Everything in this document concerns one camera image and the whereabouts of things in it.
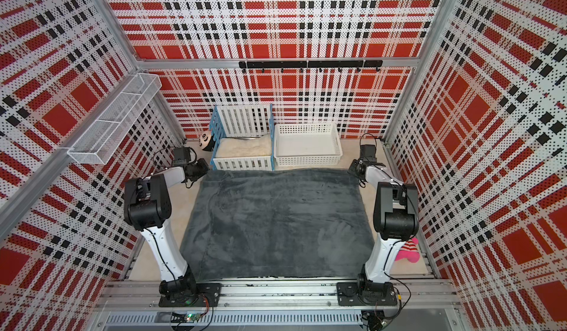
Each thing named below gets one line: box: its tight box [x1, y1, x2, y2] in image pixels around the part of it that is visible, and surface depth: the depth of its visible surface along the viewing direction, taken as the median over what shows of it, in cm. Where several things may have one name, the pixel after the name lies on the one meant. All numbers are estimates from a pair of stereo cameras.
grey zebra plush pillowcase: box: [180, 168, 378, 280], surface depth 91 cm
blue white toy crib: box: [209, 104, 276, 172], surface depth 113 cm
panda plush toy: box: [198, 132, 216, 152], surface depth 113 cm
